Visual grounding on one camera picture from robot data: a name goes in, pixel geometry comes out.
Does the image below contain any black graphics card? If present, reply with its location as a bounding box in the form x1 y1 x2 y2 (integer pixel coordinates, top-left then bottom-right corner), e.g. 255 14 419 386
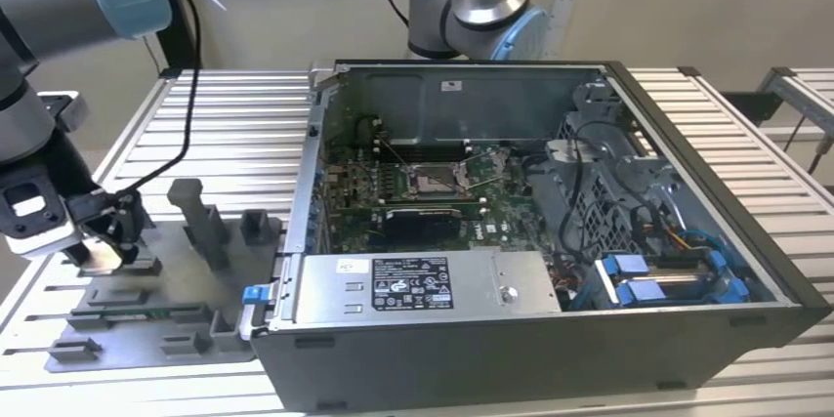
379 205 466 248

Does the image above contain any black frame post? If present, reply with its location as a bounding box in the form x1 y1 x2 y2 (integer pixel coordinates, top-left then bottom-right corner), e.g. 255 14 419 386
139 0 204 77

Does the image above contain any metal slat side table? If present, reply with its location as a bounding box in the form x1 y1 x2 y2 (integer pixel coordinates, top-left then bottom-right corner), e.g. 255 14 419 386
758 66 834 179

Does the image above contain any black RAM slot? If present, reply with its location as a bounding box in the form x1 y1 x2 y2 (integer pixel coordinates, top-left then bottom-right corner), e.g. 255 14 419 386
374 139 472 152

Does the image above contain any grey parts rack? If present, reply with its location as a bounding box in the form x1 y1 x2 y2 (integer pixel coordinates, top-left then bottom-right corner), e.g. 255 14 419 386
41 177 288 374

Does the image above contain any metal socket cover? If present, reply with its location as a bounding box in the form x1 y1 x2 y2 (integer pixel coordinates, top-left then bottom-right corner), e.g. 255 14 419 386
455 146 511 189

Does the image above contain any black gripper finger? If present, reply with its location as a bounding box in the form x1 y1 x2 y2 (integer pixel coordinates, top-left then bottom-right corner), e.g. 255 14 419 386
63 222 99 271
109 190 157 267

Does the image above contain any black internal wire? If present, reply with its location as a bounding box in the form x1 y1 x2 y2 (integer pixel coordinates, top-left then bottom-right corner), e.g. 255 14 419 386
558 121 659 262

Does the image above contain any green motherboard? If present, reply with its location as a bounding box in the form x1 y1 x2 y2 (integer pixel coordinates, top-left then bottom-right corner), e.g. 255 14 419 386
318 138 555 255

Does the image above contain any black block beside table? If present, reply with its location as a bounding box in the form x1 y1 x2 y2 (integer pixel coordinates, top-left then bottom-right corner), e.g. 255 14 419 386
719 90 783 128

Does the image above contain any black open PC case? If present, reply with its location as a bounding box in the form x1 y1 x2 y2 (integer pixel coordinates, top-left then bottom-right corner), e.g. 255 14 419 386
250 59 834 412

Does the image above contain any small grey wrist camera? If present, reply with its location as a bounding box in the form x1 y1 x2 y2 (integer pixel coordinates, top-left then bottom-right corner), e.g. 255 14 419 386
37 91 89 134

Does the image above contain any thin metal locking lever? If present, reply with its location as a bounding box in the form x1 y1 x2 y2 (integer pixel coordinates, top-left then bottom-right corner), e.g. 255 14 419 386
380 137 414 167

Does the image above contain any silver power supply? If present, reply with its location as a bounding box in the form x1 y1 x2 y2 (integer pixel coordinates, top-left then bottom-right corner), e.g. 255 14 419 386
290 249 563 325

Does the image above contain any CPU socket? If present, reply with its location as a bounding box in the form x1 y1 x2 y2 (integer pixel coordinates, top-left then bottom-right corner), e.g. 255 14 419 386
404 162 466 196

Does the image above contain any hard disk in blue carrier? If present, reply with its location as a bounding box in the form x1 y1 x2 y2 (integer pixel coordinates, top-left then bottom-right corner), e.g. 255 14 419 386
615 273 750 310
599 249 729 277

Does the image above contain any black camera cable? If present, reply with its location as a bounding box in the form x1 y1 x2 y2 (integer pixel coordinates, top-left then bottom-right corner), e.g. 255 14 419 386
116 0 200 196

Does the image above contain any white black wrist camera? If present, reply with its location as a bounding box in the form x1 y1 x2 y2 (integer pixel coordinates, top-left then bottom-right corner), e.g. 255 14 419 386
0 180 84 260

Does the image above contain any blue data wire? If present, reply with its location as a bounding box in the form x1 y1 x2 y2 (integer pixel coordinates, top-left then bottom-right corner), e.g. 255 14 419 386
677 225 726 253

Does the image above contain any black power supply label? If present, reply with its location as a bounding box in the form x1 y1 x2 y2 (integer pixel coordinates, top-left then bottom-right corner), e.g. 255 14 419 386
368 256 455 311

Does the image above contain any grey metal drive cage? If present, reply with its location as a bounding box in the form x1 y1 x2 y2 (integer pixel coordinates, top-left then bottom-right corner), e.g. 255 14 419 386
527 108 718 262

